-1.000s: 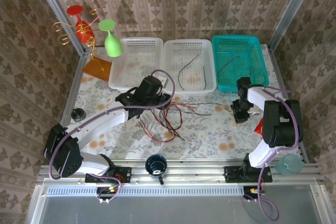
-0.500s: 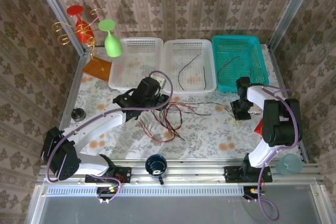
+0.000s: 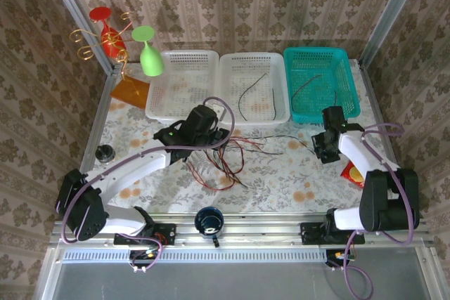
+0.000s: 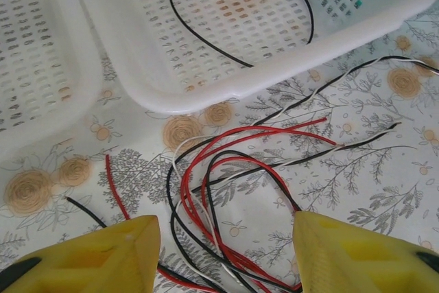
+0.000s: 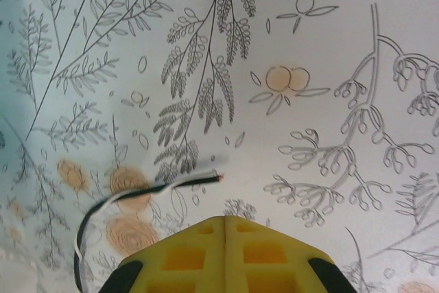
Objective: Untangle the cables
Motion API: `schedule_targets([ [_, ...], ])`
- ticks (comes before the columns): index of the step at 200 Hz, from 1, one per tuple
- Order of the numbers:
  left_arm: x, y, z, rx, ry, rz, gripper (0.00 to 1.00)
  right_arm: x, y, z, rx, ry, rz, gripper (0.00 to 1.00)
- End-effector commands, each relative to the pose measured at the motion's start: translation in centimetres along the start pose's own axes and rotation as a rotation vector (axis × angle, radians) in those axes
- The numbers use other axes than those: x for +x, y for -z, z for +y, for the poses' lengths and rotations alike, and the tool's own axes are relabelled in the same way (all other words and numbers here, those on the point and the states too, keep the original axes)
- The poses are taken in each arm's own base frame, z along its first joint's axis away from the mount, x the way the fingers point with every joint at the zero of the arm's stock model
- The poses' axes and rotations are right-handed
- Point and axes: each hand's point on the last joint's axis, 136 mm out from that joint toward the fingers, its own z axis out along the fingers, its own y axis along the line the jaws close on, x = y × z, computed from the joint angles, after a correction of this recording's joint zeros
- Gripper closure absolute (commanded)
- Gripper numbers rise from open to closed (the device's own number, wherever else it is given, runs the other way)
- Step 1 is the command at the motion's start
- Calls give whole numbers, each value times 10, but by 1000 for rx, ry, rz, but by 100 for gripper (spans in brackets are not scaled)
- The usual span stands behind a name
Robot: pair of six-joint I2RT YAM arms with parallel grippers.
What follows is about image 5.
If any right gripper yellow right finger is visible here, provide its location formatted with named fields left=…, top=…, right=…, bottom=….
left=224, top=215, right=351, bottom=293

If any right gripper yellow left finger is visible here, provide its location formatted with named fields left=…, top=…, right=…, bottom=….
left=102, top=215, right=227, bottom=293

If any bundle of black cables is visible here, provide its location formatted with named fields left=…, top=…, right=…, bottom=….
left=74, top=168, right=219, bottom=275

